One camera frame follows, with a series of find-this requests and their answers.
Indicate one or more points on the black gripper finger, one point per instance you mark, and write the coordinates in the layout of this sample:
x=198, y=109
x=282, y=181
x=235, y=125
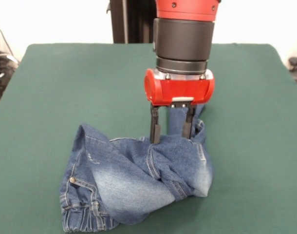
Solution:
x=188, y=124
x=155, y=126

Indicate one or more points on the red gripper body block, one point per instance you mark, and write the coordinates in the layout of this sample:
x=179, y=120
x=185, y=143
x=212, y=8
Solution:
x=180, y=90

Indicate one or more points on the blue denim jeans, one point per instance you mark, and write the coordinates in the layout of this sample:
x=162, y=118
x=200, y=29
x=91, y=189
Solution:
x=129, y=180

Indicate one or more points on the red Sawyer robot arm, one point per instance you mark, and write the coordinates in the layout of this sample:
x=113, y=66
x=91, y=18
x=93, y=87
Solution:
x=185, y=36

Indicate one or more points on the dark green table cloth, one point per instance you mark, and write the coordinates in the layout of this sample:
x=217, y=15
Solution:
x=65, y=85

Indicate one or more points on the black wheeled base leg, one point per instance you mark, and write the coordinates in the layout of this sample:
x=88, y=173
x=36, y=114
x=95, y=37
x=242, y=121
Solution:
x=2, y=73

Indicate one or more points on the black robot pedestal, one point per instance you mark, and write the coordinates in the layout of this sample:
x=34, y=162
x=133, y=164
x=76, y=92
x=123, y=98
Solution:
x=129, y=22

